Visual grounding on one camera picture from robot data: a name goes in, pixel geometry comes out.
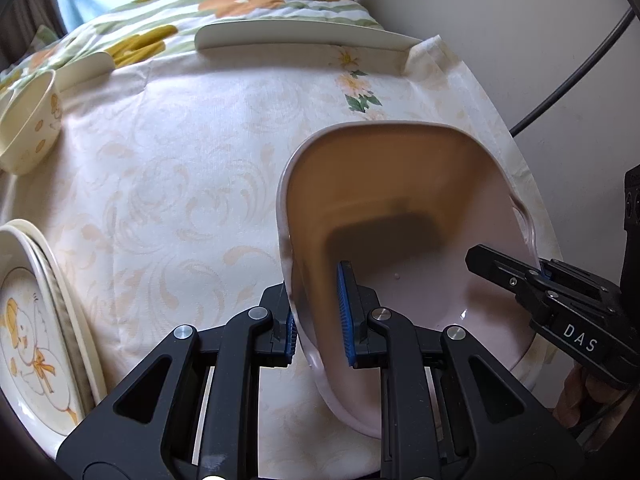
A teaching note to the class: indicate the pink square bowl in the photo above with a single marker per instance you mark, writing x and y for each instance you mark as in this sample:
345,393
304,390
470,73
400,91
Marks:
400,175

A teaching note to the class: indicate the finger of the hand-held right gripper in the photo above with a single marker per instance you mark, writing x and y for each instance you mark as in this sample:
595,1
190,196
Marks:
500,270

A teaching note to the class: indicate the white plate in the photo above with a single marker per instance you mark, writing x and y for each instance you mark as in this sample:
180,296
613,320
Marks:
94,360

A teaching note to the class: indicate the cream bowl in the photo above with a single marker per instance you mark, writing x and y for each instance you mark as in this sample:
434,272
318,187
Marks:
40,125

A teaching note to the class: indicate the brown curtain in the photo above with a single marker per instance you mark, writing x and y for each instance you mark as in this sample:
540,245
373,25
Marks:
25,20

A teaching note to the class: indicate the floral white tablecloth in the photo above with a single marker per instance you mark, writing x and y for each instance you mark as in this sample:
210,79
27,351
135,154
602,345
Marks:
175,185

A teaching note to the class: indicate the short white tray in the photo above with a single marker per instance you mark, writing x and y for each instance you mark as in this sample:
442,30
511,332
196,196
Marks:
85,67

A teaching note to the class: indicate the person's right hand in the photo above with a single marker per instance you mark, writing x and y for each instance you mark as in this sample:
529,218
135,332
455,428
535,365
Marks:
585,400

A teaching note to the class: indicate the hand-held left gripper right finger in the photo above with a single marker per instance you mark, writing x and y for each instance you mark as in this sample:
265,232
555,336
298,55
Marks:
346,310

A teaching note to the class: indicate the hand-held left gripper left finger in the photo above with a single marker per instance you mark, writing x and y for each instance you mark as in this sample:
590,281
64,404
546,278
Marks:
280,340

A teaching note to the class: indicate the floral striped blanket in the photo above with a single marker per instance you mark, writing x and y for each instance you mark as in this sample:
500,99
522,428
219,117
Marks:
150,15

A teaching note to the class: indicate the long white tray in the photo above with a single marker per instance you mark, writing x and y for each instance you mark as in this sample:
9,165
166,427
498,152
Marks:
300,35

